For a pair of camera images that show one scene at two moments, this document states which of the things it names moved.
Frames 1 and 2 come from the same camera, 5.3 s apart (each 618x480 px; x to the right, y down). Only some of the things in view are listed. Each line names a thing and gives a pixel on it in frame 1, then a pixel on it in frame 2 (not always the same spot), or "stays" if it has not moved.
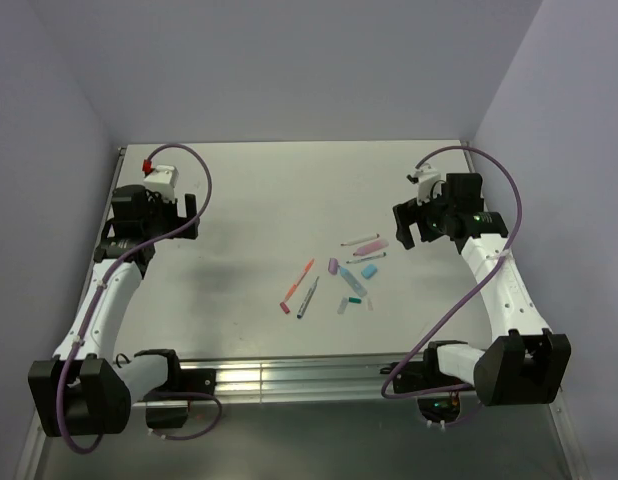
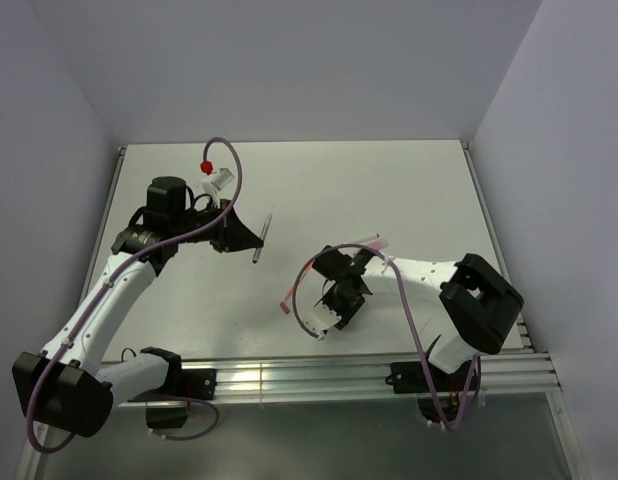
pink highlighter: x=369 y=248 stays
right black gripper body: x=432 y=217 → x=344 y=296
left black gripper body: x=163 y=219 → x=192 y=221
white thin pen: x=360 y=239 stays
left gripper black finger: x=191 y=231 → x=237 y=236
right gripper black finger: x=405 y=214 → x=349 y=312
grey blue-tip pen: x=308 y=297 → x=263 y=235
